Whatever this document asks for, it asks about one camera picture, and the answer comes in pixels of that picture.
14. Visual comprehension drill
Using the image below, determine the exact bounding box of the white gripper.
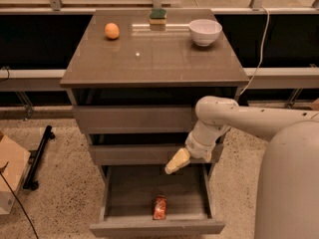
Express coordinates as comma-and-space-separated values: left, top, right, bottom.
164, 132, 213, 174

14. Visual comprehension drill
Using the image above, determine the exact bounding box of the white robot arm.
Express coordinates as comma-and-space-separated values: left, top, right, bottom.
165, 96, 319, 239

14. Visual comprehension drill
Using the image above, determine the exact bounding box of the grey top drawer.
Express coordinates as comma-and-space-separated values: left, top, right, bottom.
73, 106, 197, 134

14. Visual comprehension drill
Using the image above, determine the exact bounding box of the grey open bottom drawer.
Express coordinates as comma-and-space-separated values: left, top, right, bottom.
91, 164, 224, 237

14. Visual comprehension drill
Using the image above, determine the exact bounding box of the grey middle drawer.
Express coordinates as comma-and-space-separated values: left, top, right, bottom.
88, 142, 224, 166

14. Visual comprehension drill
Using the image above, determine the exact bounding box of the grey drawer cabinet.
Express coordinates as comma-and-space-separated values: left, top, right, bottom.
59, 7, 250, 181

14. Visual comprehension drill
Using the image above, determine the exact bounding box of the white bowl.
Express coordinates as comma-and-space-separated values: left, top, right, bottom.
188, 19, 222, 47

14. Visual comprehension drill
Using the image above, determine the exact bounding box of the green yellow sponge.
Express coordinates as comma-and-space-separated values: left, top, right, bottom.
149, 8, 166, 25

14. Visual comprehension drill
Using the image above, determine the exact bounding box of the orange fruit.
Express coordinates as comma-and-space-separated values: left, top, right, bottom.
105, 23, 120, 40

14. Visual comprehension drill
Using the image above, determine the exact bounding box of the black metal bar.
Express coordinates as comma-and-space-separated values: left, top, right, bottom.
23, 125, 55, 190

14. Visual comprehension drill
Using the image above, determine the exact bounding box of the cardboard box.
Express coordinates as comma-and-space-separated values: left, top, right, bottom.
0, 132, 30, 215

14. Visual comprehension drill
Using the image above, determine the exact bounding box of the white cable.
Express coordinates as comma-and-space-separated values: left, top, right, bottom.
238, 6, 271, 97

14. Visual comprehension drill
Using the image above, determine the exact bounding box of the black cable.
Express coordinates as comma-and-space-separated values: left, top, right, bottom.
0, 161, 40, 239

